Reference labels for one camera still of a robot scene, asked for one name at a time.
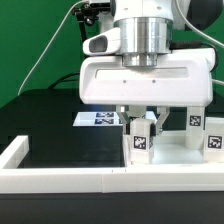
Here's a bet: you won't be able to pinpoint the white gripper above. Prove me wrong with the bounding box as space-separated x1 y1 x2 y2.
79 28 214 136

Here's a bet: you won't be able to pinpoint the white square tabletop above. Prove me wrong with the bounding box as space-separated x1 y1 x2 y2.
122 129 224 168

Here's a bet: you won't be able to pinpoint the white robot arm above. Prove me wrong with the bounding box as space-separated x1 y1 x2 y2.
79 0 223 132

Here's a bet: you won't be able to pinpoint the white marker sheet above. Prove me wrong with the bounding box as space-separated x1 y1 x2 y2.
72 111 160 127

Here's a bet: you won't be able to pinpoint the white U-shaped fence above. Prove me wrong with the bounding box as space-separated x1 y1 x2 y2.
0 135 224 194

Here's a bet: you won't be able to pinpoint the black cables at base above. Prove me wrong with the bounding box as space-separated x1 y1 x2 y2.
48 72 81 90

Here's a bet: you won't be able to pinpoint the white cable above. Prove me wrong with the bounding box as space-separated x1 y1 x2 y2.
17 0 88 97

